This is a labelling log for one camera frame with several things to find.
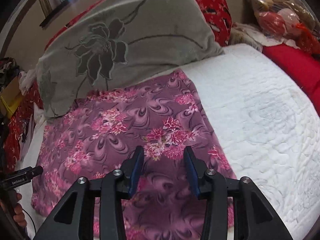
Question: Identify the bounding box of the purple floral fleece garment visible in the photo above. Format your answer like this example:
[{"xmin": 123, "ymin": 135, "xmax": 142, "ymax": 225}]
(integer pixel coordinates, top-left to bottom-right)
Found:
[{"xmin": 31, "ymin": 69, "xmax": 235, "ymax": 239}]

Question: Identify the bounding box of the person's left hand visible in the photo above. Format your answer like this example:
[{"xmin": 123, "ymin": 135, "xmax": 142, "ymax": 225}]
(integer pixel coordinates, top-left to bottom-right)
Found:
[{"xmin": 1, "ymin": 191, "xmax": 27, "ymax": 228}]

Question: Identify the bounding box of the white quilted mattress cover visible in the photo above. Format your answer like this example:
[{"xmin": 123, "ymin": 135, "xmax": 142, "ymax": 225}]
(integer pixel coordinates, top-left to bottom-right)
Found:
[{"xmin": 20, "ymin": 44, "xmax": 319, "ymax": 239}]

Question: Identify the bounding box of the red blanket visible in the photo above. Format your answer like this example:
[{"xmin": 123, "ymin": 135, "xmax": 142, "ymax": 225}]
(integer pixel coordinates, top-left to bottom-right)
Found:
[{"xmin": 263, "ymin": 44, "xmax": 320, "ymax": 112}]

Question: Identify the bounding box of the grey floral embroidered pillow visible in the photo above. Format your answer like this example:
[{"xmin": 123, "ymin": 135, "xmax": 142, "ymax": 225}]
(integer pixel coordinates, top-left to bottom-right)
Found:
[{"xmin": 36, "ymin": 0, "xmax": 223, "ymax": 118}]

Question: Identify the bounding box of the clear plastic bag of toys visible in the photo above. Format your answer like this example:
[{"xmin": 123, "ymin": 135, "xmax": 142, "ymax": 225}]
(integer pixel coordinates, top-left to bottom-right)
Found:
[{"xmin": 248, "ymin": 0, "xmax": 319, "ymax": 55}]

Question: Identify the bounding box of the red patterned pillow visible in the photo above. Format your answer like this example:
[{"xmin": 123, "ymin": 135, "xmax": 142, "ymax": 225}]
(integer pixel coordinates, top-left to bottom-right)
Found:
[{"xmin": 196, "ymin": 0, "xmax": 232, "ymax": 47}]

